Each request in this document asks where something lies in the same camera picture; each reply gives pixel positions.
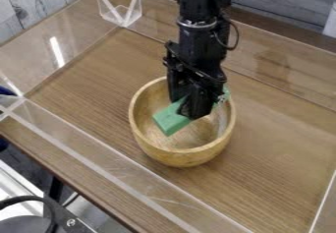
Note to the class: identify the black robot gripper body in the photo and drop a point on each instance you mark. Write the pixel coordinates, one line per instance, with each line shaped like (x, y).
(199, 51)

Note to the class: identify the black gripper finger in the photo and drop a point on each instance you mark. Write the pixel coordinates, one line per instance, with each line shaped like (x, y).
(199, 101)
(179, 84)

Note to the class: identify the green rectangular block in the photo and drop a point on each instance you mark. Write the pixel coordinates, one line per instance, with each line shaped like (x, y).
(168, 120)

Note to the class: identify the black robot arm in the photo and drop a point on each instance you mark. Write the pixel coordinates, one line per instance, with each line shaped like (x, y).
(203, 11)

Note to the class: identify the brown wooden bowl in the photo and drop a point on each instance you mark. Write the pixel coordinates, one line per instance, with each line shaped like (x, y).
(196, 143)

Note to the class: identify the blue object at edge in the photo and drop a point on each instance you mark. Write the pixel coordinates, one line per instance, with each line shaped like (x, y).
(5, 91)

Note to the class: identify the clear acrylic corner bracket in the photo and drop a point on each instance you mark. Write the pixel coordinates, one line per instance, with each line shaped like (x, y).
(120, 15)

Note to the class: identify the clear acrylic tray wall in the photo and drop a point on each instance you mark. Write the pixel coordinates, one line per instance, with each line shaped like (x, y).
(75, 68)

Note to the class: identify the black metal base plate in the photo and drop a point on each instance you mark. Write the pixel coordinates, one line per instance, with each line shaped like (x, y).
(60, 220)

